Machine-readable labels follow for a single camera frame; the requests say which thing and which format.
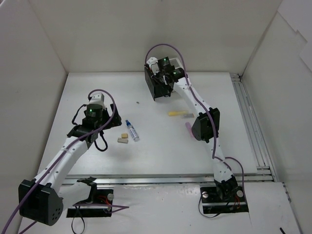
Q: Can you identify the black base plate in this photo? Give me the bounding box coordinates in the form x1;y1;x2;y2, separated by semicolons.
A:
199;186;249;218
66;188;114;218

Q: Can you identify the pink highlighter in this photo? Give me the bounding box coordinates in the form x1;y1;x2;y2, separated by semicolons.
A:
185;122;194;138

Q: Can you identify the aluminium front rail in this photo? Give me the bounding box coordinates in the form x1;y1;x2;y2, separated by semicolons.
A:
60;173;276;186

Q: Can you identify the aluminium side rail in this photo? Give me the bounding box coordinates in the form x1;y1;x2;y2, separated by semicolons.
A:
230;73;278;182

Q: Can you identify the white pen holder box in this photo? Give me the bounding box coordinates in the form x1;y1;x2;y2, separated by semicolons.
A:
169;58;184;69

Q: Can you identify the yellow highlighter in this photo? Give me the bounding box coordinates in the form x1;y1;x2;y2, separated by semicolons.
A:
168;111;188;117

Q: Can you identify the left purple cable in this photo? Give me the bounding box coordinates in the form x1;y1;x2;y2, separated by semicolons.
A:
7;89;130;234

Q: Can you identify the grey eraser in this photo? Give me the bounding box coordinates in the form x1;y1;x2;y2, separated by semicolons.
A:
117;138;129;144

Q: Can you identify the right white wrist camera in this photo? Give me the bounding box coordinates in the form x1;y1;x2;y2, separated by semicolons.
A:
146;57;159;75

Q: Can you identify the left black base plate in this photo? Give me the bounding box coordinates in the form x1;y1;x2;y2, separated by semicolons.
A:
66;188;114;218

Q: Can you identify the black pen holder box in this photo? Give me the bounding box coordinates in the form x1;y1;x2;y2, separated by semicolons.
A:
144;64;172;100

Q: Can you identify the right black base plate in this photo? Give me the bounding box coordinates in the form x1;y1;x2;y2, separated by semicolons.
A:
199;186;249;218

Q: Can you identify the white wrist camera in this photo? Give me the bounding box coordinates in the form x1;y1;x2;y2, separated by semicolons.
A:
88;93;106;109
146;57;159;75

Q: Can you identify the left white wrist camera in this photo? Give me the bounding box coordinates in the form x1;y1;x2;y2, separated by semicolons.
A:
88;93;106;109

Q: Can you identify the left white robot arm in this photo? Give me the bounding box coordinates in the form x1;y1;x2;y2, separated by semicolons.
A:
18;103;121;226

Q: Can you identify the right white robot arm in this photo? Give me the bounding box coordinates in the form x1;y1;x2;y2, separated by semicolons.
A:
144;57;238;201

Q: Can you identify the orange highlighter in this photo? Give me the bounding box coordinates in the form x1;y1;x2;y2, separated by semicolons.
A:
181;113;195;118

